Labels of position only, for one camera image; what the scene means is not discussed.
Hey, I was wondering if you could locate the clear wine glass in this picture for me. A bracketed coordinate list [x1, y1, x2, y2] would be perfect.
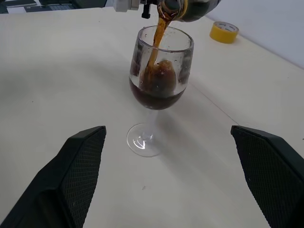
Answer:
[126, 25, 195, 158]

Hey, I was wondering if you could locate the yellow tape roll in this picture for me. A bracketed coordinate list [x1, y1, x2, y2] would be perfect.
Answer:
[209, 20, 240, 45]

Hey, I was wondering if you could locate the grey laptop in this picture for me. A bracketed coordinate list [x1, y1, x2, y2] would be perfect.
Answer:
[0, 0, 73, 14]

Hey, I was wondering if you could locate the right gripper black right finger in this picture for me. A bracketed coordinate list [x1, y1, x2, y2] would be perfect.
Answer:
[230, 125, 304, 228]

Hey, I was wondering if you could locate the dark drink bottle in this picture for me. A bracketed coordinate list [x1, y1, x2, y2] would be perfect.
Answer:
[157, 0, 219, 24]

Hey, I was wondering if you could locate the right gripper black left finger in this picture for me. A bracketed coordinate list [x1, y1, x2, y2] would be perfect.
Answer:
[0, 125, 107, 228]

